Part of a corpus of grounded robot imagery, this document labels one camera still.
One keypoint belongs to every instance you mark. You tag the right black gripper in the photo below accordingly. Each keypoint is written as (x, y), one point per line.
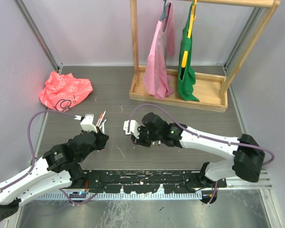
(139, 140)

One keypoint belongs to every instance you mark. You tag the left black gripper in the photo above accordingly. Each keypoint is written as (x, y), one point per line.
(102, 138)

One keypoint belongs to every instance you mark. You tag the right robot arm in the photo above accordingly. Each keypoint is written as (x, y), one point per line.
(242, 156)

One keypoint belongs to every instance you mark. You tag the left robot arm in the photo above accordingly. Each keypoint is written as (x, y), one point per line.
(58, 168)

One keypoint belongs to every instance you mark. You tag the orange marker pen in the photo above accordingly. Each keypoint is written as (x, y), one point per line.
(99, 120)

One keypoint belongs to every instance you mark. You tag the orange tipped white pen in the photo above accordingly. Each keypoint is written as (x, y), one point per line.
(103, 116)

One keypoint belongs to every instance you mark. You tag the pink shirt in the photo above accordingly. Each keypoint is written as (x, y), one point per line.
(156, 80)

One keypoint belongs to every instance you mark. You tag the red patterned cloth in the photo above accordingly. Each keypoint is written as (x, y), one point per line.
(62, 92)

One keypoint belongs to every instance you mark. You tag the green shirt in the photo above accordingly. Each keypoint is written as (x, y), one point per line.
(186, 76)

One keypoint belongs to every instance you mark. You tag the wooden clothes rack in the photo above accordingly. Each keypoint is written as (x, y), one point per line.
(210, 89)

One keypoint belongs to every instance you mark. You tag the yellow clothes hanger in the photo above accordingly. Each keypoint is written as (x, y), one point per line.
(192, 18)

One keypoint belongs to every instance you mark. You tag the grey clothes hanger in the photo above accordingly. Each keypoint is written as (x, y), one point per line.
(166, 7)

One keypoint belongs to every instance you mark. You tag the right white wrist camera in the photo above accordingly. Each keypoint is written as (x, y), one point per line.
(130, 127)

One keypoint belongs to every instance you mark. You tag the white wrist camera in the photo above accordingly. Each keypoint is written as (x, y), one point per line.
(130, 127)
(87, 123)

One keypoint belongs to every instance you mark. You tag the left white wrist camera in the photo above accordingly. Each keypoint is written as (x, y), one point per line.
(87, 123)

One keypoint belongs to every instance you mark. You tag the white cable duct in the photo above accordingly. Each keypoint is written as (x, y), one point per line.
(132, 196)

